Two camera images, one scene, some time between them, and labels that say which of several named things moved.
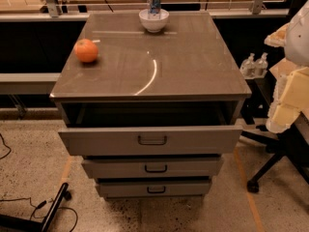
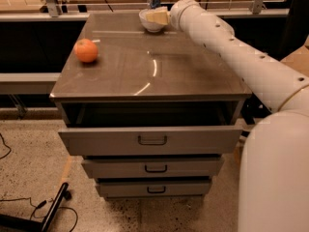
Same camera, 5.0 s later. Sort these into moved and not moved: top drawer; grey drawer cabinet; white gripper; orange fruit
Moved: white gripper
Not moved: top drawer; orange fruit; grey drawer cabinet
